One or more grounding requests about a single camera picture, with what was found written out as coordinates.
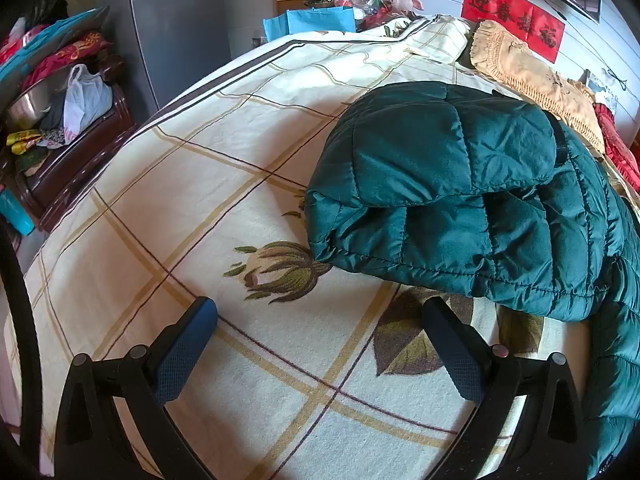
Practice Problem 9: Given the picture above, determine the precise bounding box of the metal basin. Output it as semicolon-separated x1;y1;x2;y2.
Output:
2;67;76;131

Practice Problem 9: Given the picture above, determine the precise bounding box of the dark green puffer jacket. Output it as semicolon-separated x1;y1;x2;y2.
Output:
304;81;640;480

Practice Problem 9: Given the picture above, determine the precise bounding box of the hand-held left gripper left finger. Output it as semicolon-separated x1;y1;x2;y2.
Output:
54;296;219;480

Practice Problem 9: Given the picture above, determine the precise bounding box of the beige fringed pillow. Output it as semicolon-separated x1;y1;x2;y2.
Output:
470;20;607;153

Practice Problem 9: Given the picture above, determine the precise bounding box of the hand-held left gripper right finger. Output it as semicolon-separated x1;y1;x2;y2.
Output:
421;296;588;480

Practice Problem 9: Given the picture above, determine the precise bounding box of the white plastic bag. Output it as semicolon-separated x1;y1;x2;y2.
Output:
63;64;114;143

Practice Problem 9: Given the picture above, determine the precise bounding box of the cream floral checked bed sheet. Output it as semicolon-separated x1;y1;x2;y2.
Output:
5;15;621;480

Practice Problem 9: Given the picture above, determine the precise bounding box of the grey refrigerator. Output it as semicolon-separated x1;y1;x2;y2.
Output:
95;0;281;111

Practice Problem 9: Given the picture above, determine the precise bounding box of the teal bottle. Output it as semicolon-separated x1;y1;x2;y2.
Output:
0;187;36;236

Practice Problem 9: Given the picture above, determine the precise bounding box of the red wall banner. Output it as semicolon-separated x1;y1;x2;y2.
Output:
461;0;566;63

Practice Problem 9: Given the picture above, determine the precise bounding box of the yellow snack packet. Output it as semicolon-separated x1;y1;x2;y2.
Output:
6;130;45;157

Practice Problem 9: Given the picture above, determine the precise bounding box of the dark wooden chair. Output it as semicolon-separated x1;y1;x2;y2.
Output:
0;52;141;233

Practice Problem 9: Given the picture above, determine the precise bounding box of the blue paper bag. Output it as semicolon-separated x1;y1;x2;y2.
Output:
263;7;357;43

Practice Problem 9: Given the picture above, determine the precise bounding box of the red ruffled pillow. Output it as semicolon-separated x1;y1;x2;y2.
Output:
594;102;640;191

